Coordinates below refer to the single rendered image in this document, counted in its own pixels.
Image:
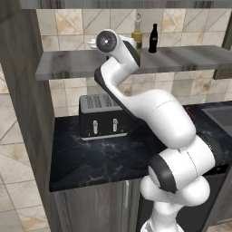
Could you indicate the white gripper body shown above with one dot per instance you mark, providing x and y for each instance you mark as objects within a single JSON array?
[{"x": 129, "y": 39}]

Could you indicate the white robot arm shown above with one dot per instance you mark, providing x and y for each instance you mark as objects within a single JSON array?
[{"x": 169, "y": 127}]

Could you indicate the yellow oil glass bottle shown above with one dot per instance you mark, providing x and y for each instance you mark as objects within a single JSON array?
[{"x": 137, "y": 35}]

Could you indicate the black condiment bottle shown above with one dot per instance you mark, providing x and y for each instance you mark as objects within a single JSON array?
[{"x": 153, "y": 39}]

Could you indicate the tall grey wood cabinet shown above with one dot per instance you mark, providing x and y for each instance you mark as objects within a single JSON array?
[{"x": 24, "y": 90}]

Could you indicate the grey wood cabinet door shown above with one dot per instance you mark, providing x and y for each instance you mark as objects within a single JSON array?
[
  {"x": 134, "y": 208},
  {"x": 90, "y": 208}
]

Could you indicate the black and silver toaster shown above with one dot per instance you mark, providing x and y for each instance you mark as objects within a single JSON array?
[{"x": 99, "y": 120}]

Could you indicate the black dishwasher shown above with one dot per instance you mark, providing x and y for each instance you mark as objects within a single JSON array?
[{"x": 193, "y": 219}]

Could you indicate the grey wood wall cabinet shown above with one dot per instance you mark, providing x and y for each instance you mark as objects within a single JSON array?
[{"x": 120, "y": 3}]

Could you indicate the grey wood wall shelf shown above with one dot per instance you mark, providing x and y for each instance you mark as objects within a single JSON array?
[{"x": 75, "y": 65}]

